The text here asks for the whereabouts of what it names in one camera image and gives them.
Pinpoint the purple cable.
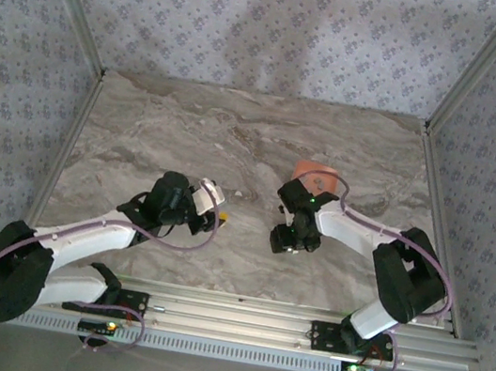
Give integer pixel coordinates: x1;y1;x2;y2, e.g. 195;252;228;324
340;325;405;371
0;150;225;331
77;300;148;360
284;168;471;325

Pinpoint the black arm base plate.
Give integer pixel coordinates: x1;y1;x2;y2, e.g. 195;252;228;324
60;277;151;324
306;318;398;363

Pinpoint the aluminium corner post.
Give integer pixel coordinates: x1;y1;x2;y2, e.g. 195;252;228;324
9;0;120;80
423;0;496;142

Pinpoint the long aluminium mounting rail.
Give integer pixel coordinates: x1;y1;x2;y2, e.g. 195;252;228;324
35;261;488;371

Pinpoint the aluminium table side rail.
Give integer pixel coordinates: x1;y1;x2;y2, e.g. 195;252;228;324
23;66;107;238
388;121;496;339

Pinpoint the grey slotted cable duct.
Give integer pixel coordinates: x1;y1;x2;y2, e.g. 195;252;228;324
9;303;344;371

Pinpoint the orange plastic tray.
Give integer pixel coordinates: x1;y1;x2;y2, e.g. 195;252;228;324
288;158;346;198

